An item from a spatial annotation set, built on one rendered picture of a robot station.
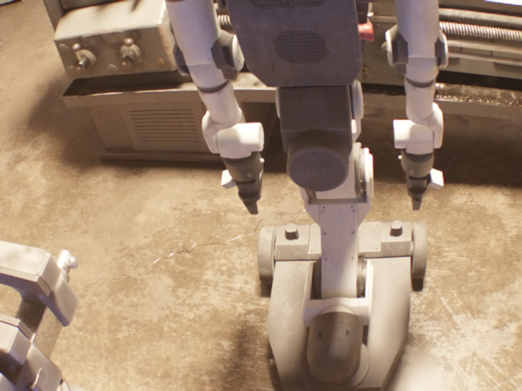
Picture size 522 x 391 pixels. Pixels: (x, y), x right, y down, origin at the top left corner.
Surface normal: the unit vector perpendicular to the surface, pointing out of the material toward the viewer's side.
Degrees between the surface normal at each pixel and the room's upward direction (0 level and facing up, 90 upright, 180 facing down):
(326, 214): 60
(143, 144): 90
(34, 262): 0
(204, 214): 0
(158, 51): 90
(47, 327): 90
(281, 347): 0
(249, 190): 102
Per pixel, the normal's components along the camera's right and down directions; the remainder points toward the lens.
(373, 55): -0.24, 0.74
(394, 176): -0.18, -0.68
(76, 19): -0.28, -0.18
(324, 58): -0.08, 0.89
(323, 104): -0.22, 0.04
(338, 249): -0.21, 0.30
